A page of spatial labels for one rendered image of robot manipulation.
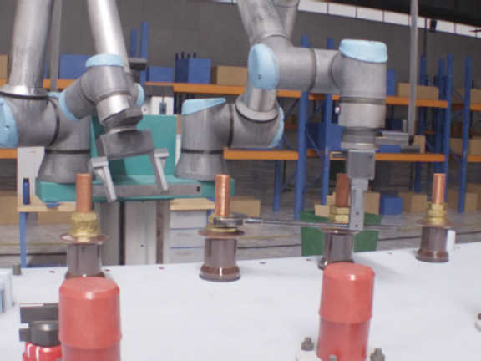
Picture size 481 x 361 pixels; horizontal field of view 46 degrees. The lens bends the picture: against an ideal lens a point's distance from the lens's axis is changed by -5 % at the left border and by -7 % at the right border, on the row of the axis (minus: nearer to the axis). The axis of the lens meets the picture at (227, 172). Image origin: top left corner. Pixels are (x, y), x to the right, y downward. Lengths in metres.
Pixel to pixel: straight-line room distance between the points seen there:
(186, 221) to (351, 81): 4.44
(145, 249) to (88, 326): 1.58
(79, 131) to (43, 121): 0.14
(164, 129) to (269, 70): 0.97
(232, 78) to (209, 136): 7.52
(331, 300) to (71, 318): 0.32
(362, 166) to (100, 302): 0.60
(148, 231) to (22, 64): 0.80
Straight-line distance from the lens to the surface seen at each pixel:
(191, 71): 9.14
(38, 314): 0.78
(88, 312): 0.65
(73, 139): 1.85
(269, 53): 1.18
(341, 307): 0.76
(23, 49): 1.75
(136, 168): 2.07
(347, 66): 1.12
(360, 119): 1.10
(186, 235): 5.49
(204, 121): 1.99
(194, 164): 1.99
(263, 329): 0.93
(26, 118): 1.75
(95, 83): 1.45
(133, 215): 2.18
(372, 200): 10.60
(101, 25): 1.69
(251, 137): 2.03
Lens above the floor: 1.69
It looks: 6 degrees down
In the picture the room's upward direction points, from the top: 2 degrees clockwise
